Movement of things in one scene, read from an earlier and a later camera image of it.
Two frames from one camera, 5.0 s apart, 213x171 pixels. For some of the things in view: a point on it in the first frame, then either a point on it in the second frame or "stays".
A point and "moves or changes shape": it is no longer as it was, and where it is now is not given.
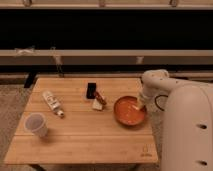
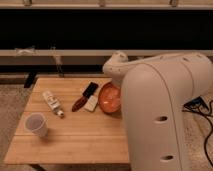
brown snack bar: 100,98 -> 79,103
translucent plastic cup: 36,122 stays
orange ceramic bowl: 129,111 moves or changes shape
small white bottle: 53,103 stays
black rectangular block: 91,90 stays
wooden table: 84,120 stays
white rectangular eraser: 96,105 -> 91,103
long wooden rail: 106,57 stays
